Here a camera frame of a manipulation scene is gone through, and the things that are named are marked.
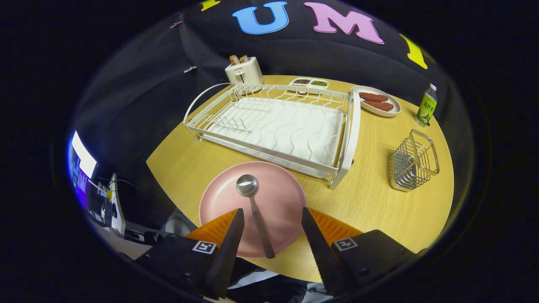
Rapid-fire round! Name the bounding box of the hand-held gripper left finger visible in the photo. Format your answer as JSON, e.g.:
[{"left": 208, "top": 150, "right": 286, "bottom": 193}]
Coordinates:
[{"left": 134, "top": 208, "right": 245, "bottom": 300}]

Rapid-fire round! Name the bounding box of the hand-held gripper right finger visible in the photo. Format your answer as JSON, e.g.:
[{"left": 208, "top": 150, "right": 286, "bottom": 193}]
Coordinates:
[{"left": 301, "top": 206, "right": 429, "bottom": 296}]

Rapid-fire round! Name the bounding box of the pink plate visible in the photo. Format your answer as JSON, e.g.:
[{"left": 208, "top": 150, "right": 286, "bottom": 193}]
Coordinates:
[{"left": 199, "top": 161, "right": 308, "bottom": 258}]

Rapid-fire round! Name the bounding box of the metal spoon with wooden handle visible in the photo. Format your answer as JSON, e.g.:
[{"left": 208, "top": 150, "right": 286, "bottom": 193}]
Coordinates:
[{"left": 236, "top": 174, "right": 276, "bottom": 259}]

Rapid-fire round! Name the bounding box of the metal wire basket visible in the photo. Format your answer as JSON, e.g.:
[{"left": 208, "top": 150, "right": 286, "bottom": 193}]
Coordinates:
[{"left": 389, "top": 129, "right": 440, "bottom": 192}]

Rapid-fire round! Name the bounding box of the white wire dish rack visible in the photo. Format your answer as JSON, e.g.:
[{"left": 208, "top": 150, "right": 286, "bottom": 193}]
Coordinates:
[{"left": 183, "top": 83, "right": 362, "bottom": 190}]

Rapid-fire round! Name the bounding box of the white oval plate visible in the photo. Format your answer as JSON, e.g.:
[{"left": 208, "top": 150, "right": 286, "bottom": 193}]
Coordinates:
[{"left": 351, "top": 86, "right": 402, "bottom": 117}]

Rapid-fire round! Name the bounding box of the white divided bean dish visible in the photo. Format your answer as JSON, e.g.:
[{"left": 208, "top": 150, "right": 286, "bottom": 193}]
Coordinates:
[{"left": 288, "top": 77, "right": 329, "bottom": 94}]

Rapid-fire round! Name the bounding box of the red sausage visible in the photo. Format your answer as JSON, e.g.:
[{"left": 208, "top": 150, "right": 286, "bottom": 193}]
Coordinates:
[
  {"left": 365, "top": 100, "right": 395, "bottom": 112},
  {"left": 359, "top": 92, "right": 389, "bottom": 103}
]

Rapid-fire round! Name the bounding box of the computer monitor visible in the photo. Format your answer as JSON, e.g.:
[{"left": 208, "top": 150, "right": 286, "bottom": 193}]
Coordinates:
[{"left": 67, "top": 130, "right": 99, "bottom": 202}]

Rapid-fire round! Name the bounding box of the green label drink bottle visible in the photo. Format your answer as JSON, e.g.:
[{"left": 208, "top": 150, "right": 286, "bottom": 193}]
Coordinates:
[{"left": 415, "top": 83, "right": 438, "bottom": 128}]

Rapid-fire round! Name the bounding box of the white toaster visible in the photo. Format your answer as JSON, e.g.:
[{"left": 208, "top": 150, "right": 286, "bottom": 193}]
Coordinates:
[{"left": 224, "top": 57, "right": 264, "bottom": 87}]

